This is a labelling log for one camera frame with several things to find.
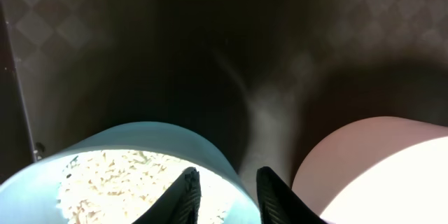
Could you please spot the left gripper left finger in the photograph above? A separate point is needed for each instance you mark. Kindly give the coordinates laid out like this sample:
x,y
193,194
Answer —
x,y
179,204

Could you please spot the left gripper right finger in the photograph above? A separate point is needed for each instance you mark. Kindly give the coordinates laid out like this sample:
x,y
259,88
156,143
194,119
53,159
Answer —
x,y
278,204

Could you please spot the pile of rice scraps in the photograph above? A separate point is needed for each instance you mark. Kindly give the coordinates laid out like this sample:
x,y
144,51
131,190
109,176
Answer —
x,y
118,186

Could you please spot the light blue bowl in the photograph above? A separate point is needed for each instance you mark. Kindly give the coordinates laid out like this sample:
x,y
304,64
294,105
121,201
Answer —
x,y
29,196

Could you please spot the white pink bowl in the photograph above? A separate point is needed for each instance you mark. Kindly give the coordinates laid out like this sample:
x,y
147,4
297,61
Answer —
x,y
377,170

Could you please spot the brown serving tray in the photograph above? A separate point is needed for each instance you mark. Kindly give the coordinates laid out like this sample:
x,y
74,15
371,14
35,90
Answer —
x,y
262,80

